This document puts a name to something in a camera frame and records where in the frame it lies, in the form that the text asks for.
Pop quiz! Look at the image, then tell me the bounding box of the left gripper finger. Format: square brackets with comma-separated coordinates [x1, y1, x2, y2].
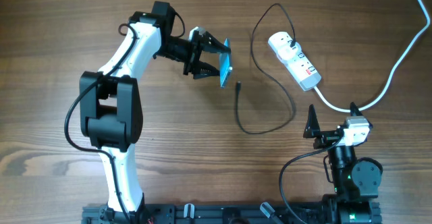
[201, 32, 231, 53]
[192, 61, 220, 80]

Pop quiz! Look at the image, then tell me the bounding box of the smartphone with cyan screen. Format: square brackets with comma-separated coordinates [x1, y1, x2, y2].
[219, 52, 233, 88]

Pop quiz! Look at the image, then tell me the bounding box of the black charger cable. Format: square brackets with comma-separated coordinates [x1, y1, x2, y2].
[235, 3, 298, 136]

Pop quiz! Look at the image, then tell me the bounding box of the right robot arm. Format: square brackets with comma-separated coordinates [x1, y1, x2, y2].
[303, 103, 383, 224]

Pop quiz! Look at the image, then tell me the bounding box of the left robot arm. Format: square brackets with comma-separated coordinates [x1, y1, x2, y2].
[78, 1, 232, 223]

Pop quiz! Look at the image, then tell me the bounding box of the white charger plug adapter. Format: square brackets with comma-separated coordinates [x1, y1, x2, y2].
[276, 45, 302, 63]

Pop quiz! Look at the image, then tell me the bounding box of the white power strip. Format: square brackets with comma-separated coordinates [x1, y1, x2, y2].
[268, 32, 321, 91]

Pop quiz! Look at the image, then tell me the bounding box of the black mounting rail base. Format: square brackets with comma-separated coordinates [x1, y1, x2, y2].
[82, 200, 383, 224]

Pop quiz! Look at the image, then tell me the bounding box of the white power strip cord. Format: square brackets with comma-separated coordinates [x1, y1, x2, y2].
[313, 0, 432, 113]

